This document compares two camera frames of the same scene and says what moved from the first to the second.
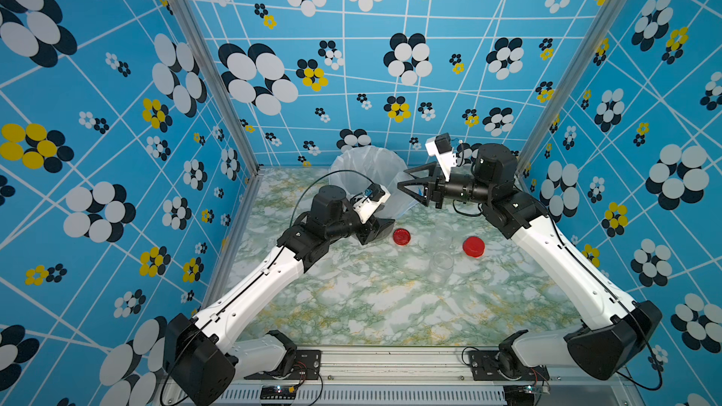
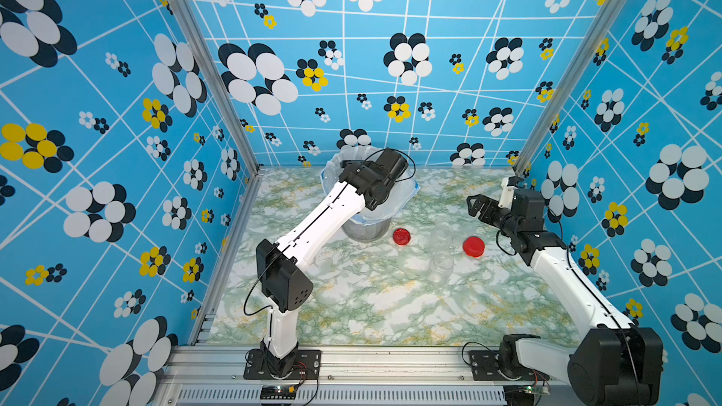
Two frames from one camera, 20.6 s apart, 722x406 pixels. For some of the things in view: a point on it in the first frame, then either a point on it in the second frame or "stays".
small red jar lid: [401, 236] stays
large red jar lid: [474, 246] stays
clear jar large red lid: [441, 267] stays
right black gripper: [435, 190] -> [491, 205]
